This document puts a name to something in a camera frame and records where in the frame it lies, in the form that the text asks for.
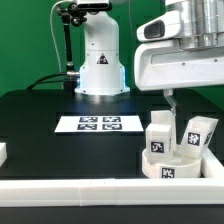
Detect white cable on pole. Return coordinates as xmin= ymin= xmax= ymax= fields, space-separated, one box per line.
xmin=49 ymin=0 xmax=78 ymax=74

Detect white sheet with tags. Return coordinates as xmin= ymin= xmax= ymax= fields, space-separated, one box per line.
xmin=55 ymin=116 xmax=143 ymax=133

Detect black cables at base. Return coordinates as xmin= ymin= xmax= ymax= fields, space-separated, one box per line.
xmin=26 ymin=72 xmax=78 ymax=91

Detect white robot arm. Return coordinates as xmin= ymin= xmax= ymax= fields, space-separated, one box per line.
xmin=75 ymin=0 xmax=224 ymax=99

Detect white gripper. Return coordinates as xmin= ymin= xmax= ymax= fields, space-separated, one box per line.
xmin=134 ymin=39 xmax=224 ymax=114

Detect white round stool seat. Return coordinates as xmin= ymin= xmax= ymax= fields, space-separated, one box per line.
xmin=142 ymin=150 xmax=202 ymax=179

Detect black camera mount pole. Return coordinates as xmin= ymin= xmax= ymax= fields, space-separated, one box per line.
xmin=57 ymin=3 xmax=87 ymax=93

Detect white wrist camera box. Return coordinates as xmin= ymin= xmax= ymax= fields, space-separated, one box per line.
xmin=136 ymin=10 xmax=182 ymax=42

